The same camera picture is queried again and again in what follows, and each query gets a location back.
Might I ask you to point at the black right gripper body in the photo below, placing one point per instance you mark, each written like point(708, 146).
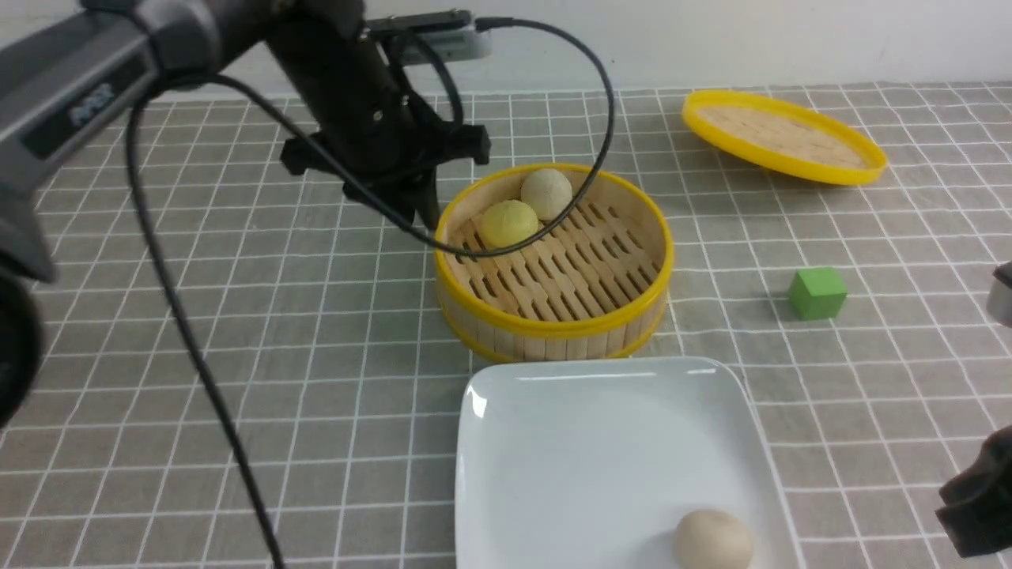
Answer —
point(976, 510)

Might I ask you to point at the yellow rimmed bamboo steamer lid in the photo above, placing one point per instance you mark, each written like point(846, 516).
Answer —
point(784, 137)

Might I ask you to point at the smooth white steamed bun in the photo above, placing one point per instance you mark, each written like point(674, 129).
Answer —
point(710, 538)

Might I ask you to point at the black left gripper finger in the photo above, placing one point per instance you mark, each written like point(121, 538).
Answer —
point(415, 199)

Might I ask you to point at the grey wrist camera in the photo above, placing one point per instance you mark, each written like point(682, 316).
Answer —
point(451, 34)

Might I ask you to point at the grey checked tablecloth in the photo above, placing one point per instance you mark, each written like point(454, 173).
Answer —
point(321, 325)

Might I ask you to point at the white square plate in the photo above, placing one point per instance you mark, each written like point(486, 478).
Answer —
point(593, 463)

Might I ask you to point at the yellow steamed bun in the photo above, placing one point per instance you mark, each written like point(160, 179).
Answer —
point(507, 223)

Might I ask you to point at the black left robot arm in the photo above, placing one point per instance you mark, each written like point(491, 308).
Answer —
point(63, 85)

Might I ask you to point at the green cube block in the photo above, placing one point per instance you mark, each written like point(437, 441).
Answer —
point(817, 293)

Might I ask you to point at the white pleated steamed bun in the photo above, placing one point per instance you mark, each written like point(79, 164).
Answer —
point(548, 191)

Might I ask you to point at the bamboo steamer basket yellow rim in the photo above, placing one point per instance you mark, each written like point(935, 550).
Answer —
point(596, 287)

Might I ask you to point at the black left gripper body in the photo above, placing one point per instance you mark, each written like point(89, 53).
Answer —
point(377, 119)

